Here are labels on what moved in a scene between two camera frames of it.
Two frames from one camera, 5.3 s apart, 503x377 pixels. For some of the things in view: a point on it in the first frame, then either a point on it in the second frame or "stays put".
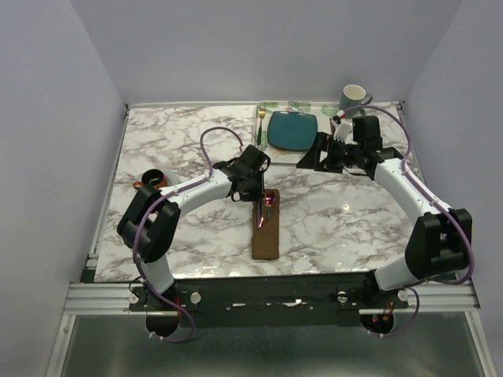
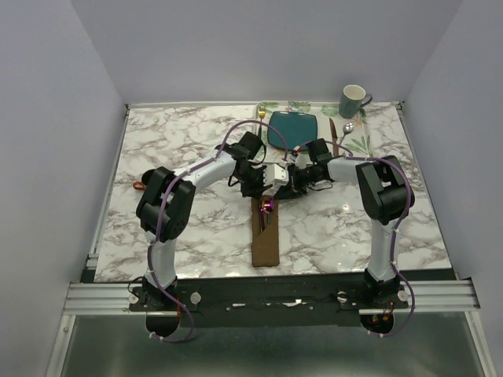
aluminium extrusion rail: x=457 y=298 stays put
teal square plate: x=291 y=130 stays put
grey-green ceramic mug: x=353 y=96 stays put
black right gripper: x=311 y=159 → x=288 y=192
